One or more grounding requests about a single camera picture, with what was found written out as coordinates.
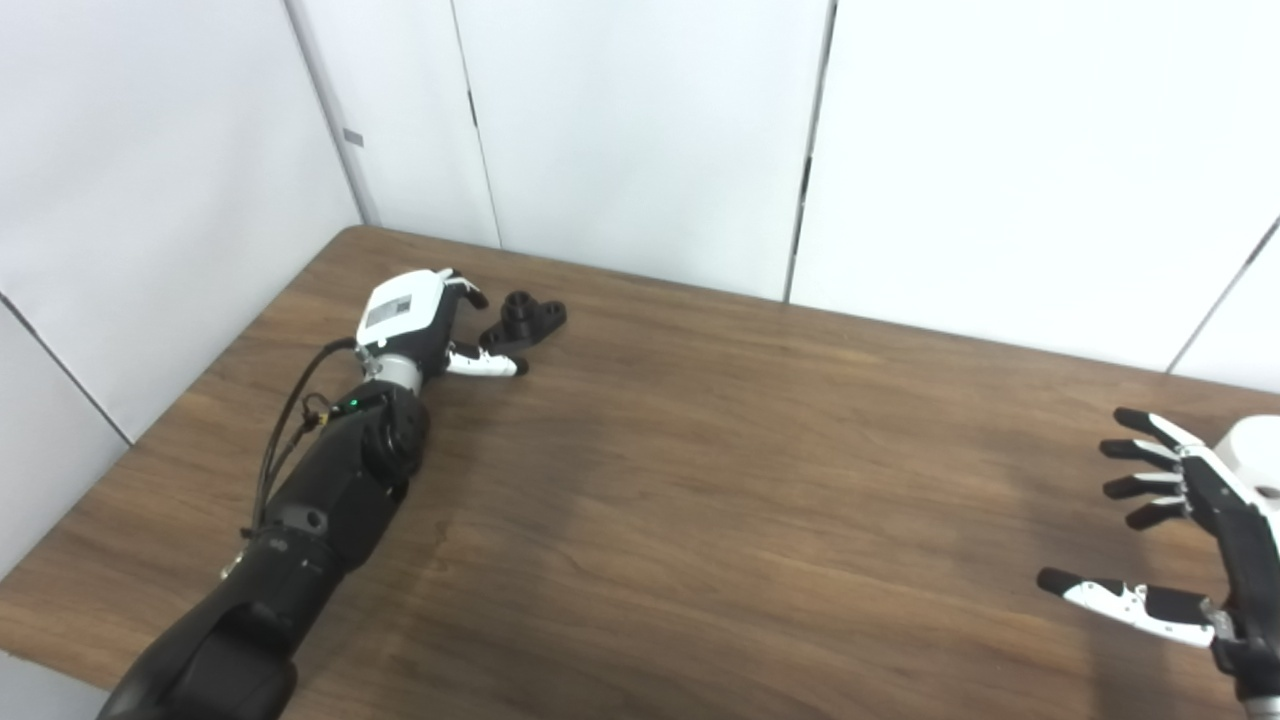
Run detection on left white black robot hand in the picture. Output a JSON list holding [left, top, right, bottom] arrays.
[[355, 268, 529, 383]]

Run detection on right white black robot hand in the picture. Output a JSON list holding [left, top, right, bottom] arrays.
[[1036, 407, 1280, 701]]

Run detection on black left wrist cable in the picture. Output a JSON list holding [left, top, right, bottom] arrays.
[[250, 338, 361, 531]]

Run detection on black flanged holder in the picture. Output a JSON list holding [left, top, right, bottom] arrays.
[[478, 291, 568, 353]]

